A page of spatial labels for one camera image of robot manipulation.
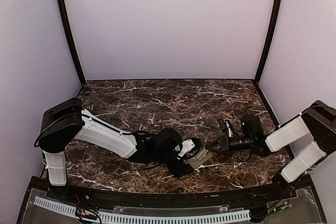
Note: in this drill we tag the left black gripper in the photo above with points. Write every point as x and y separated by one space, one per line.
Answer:
180 170

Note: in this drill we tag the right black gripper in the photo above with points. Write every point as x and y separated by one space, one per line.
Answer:
224 146

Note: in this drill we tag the grey remote control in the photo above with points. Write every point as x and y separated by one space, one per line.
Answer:
196 164

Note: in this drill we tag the grey battery cover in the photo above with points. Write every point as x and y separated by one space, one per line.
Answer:
203 154

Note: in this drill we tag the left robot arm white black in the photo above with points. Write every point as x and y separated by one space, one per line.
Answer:
69 121

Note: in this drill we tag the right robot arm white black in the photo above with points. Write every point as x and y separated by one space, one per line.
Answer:
318 121

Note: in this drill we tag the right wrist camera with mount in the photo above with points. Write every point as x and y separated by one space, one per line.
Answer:
226 127

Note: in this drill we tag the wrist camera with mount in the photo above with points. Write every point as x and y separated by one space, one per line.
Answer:
226 127
188 148

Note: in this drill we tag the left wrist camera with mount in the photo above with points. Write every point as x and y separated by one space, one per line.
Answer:
188 148

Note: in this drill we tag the black front rail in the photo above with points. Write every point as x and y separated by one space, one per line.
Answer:
255 198

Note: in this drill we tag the white slotted cable duct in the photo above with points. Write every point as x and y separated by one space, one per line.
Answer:
110 217

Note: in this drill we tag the right black frame post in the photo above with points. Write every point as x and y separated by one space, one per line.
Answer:
268 41

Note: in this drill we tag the black frame post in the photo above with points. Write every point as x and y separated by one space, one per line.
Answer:
70 41
268 41

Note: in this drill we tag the left black frame post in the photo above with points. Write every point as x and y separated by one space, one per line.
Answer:
70 41

